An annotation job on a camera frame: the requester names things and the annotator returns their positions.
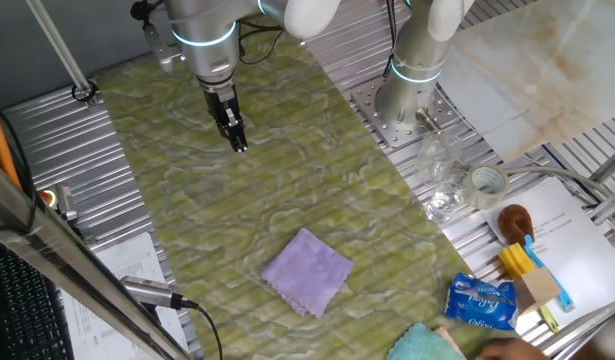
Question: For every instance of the red emergency stop button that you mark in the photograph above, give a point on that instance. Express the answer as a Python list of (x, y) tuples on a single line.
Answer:
[(49, 198)]

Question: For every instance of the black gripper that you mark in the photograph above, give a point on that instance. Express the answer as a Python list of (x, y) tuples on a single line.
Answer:
[(222, 107)]

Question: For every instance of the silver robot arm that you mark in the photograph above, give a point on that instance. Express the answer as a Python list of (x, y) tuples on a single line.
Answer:
[(207, 45)]

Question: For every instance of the small clear glass cup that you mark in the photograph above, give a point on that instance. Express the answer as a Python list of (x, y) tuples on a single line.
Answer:
[(444, 202)]

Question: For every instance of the aluminium frame bar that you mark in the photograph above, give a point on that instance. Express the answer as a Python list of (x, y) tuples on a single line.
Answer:
[(612, 205), (609, 167), (62, 260)]

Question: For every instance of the person hand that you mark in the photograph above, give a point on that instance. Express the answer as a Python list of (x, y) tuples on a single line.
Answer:
[(512, 350)]

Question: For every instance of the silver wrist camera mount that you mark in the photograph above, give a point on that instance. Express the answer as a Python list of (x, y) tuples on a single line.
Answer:
[(158, 46)]

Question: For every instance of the blue plastic brush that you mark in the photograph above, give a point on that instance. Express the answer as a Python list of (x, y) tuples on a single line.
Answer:
[(529, 247)]

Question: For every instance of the printed paper sheet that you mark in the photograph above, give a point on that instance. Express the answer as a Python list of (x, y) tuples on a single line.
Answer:
[(132, 260)]

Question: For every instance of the clear packing tape roll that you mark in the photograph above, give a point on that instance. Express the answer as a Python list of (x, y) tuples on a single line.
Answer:
[(474, 194)]

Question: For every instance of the yellow ridged sponge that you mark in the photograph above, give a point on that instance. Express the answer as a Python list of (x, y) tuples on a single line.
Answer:
[(514, 260)]

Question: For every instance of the beige flat board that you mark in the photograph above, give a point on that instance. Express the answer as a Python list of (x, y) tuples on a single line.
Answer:
[(451, 344)]

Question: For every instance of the silver camera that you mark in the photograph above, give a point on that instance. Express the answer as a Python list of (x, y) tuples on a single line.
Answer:
[(147, 292)]

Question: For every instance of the teal microfibre cloth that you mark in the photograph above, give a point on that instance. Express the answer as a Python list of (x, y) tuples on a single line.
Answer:
[(422, 345)]

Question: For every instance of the purple microfibre cloth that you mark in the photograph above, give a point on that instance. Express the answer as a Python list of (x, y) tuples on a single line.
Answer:
[(307, 272)]

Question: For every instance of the aluminium robot mounting plate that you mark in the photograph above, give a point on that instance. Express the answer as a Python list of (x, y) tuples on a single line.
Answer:
[(387, 132)]

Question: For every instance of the thin metal pole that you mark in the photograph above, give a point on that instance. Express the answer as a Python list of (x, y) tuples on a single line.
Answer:
[(57, 45)]

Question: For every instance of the white paper sheet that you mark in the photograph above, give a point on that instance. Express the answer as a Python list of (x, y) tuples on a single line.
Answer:
[(577, 240)]

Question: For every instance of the brown scrub pad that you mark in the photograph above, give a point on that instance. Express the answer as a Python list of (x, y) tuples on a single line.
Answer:
[(512, 220)]

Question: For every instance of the large clear glass beaker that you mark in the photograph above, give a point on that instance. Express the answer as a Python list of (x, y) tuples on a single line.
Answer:
[(437, 160)]

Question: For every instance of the beige marble pattern sheet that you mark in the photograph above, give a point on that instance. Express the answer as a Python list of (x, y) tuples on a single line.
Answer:
[(537, 75)]

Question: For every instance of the blue tissue pack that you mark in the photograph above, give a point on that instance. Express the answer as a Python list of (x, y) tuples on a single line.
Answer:
[(477, 302)]

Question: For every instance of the black keyboard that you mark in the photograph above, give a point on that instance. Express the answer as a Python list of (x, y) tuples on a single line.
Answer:
[(22, 310)]

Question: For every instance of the green marble pattern sheet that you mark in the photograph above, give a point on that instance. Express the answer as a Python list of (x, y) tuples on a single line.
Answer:
[(287, 190)]

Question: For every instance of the wooden block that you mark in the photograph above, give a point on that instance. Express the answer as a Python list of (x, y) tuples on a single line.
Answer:
[(537, 290)]

